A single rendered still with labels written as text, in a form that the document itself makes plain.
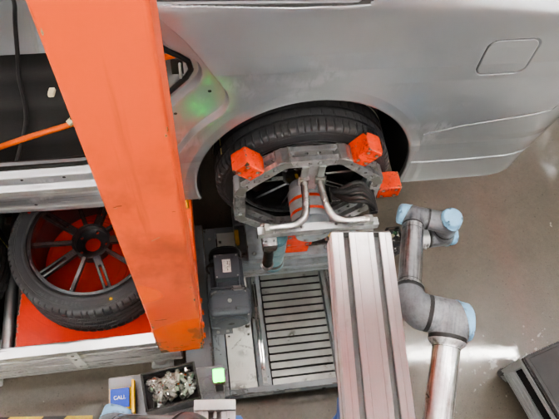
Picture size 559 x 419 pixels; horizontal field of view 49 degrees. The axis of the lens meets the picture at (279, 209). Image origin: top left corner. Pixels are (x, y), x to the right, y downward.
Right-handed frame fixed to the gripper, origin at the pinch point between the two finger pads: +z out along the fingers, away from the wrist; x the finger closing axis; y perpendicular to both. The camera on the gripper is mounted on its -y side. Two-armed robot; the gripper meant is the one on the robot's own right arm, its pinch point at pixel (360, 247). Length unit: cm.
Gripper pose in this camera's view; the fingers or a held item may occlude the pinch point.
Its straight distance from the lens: 224.6
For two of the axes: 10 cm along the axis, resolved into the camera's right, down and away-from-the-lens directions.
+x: 1.5, 8.7, -4.7
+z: -9.9, 1.0, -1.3
